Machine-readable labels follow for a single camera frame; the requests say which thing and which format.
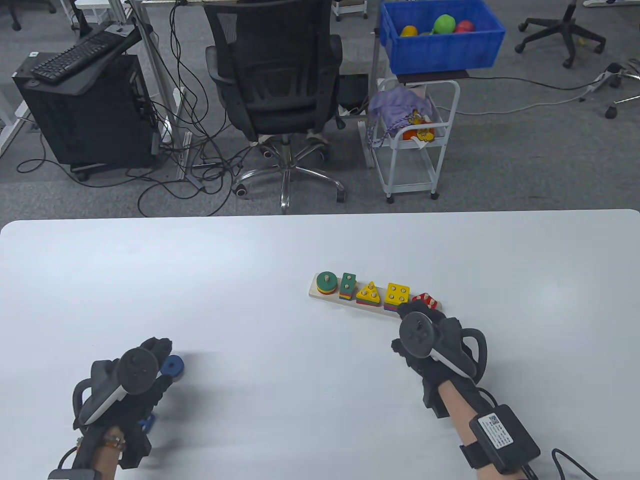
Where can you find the person's left hand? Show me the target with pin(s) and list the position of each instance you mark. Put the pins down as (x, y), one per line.
(155, 350)

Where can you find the person's right hand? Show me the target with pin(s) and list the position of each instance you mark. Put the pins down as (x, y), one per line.
(435, 380)

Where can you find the blue circle block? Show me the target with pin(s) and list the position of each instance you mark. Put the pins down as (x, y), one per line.
(176, 369)

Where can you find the blue pentagon block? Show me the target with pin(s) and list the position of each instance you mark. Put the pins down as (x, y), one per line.
(147, 425)

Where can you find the red pentagon block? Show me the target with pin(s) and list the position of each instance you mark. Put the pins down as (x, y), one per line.
(416, 299)

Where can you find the yellow square block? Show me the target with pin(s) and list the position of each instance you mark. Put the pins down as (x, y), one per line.
(397, 295)

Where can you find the red triangle block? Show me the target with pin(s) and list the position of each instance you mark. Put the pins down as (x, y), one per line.
(368, 305)

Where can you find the yellow triangle block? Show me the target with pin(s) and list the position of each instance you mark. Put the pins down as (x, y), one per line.
(362, 297)

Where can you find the green rectangle block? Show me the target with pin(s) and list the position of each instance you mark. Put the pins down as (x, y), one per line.
(345, 287)

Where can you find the wooden board with posts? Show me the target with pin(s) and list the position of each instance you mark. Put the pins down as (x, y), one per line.
(314, 294)

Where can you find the green circle block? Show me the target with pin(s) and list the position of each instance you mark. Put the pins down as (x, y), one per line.
(322, 281)

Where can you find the person's left forearm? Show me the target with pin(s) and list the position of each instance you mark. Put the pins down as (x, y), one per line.
(102, 462)

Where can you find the grey tracking controller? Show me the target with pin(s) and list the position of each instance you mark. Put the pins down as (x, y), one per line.
(137, 369)
(417, 332)

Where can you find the black computer tower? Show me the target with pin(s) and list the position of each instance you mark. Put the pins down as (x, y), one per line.
(90, 125)

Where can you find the white metal cart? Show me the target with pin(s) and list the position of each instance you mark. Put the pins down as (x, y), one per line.
(400, 144)

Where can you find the orange yellow toy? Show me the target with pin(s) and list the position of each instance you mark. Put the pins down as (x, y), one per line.
(420, 131)

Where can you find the purple cloth bag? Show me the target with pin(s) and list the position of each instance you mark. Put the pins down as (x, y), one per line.
(395, 102)

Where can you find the black floor box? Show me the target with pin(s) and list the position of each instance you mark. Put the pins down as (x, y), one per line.
(352, 92)

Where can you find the black mesh office chair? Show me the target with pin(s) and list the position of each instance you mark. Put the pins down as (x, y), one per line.
(275, 75)

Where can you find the dark flat board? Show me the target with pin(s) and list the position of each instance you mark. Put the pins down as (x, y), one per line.
(432, 76)

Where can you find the black keyboard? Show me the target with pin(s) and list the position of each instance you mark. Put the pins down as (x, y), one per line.
(75, 52)

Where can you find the chair leg with caster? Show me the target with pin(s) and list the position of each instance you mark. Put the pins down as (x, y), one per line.
(610, 112)

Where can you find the blue plastic crate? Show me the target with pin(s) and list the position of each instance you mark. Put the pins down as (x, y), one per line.
(440, 55)

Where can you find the white power strip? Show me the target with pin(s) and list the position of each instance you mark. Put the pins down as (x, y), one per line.
(602, 80)

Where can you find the orange toy fruit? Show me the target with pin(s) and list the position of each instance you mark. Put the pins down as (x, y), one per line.
(409, 31)

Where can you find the red toy fruit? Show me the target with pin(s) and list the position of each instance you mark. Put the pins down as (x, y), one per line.
(465, 26)

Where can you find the green toy fruit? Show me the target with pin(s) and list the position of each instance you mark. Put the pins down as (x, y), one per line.
(444, 24)

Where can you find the black chair base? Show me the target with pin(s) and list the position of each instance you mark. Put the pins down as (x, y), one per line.
(16, 15)

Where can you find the black swivel office chair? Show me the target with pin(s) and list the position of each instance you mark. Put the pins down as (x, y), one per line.
(567, 25)

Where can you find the small white cart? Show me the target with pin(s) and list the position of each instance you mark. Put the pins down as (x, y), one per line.
(350, 6)

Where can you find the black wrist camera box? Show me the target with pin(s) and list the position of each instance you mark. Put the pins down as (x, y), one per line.
(505, 440)
(70, 475)

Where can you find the white desk frame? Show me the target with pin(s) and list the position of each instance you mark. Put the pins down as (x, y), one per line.
(184, 150)

